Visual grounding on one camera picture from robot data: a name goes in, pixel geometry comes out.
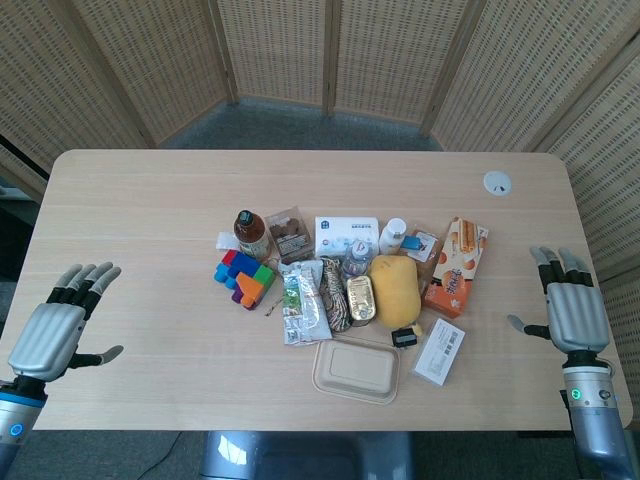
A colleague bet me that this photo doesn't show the black floor cable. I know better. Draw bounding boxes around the black floor cable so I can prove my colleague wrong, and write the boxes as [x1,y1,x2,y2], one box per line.
[144,432,184,480]

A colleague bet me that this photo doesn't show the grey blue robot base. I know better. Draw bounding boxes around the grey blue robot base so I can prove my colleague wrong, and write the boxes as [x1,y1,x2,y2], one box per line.
[199,430,416,480]

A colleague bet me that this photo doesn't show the brown tea bottle black cap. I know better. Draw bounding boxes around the brown tea bottle black cap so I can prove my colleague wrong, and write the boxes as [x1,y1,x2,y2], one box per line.
[233,209,271,261]

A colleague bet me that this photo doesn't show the woven bamboo folding screen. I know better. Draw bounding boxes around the woven bamboo folding screen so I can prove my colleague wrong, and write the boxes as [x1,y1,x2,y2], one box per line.
[0,0,640,326]

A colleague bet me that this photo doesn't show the orange biscuit box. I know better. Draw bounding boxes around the orange biscuit box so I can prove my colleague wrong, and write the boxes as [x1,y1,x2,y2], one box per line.
[423,216,490,320]

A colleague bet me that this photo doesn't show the white round cable grommet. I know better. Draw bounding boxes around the white round cable grommet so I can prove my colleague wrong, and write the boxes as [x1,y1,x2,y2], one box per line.
[482,170,514,197]

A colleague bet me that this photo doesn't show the silver green snack bag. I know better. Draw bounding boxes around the silver green snack bag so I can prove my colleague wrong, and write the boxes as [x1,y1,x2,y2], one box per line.
[278,259,333,347]

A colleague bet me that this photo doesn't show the brown flat packet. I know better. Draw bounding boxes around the brown flat packet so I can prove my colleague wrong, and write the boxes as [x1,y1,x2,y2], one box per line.
[407,227,446,296]

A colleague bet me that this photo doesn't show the patterned snack pouch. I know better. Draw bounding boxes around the patterned snack pouch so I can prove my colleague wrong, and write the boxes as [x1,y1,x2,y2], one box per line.
[319,257,354,334]

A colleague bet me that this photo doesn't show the yellow butternut squash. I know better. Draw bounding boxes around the yellow butternut squash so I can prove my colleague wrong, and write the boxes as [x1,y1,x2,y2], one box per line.
[368,254,422,328]

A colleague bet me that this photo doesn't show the white pill bottle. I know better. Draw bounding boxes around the white pill bottle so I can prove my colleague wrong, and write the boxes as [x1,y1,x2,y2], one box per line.
[378,217,409,256]

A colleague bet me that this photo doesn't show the clear bag brown snacks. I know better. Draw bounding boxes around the clear bag brown snacks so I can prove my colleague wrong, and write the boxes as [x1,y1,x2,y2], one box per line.
[264,207,315,264]

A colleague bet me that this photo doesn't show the gold tin can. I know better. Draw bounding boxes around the gold tin can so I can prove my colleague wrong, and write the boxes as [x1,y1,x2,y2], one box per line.
[346,274,379,326]

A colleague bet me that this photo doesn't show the beige pulp lunch box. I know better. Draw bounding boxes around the beige pulp lunch box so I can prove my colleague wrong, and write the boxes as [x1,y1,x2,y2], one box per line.
[311,338,403,404]

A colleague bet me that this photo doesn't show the white flat barcode box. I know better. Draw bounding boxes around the white flat barcode box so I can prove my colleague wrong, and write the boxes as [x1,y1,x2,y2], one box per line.
[412,318,467,387]

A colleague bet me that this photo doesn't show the white blue printed box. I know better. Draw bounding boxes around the white blue printed box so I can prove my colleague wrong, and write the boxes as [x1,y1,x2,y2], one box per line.
[313,215,380,259]

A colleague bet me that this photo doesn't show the colourful toy block set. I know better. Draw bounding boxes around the colourful toy block set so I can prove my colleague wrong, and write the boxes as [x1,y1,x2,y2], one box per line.
[214,249,277,310]

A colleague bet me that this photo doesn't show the thin brown string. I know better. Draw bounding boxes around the thin brown string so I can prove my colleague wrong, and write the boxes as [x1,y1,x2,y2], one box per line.
[263,259,285,317]

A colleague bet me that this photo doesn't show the small clear water bottle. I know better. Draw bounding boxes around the small clear water bottle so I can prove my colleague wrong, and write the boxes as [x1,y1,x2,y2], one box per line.
[342,239,374,279]

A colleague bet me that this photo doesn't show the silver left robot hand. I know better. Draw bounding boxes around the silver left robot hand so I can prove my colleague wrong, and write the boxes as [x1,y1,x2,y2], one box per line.
[7,262,124,396]

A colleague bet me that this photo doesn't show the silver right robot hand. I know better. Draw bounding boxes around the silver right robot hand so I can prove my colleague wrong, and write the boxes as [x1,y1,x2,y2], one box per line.
[507,244,611,369]

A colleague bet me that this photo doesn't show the small black device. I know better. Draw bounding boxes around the small black device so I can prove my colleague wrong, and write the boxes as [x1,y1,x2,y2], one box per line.
[391,327,419,350]

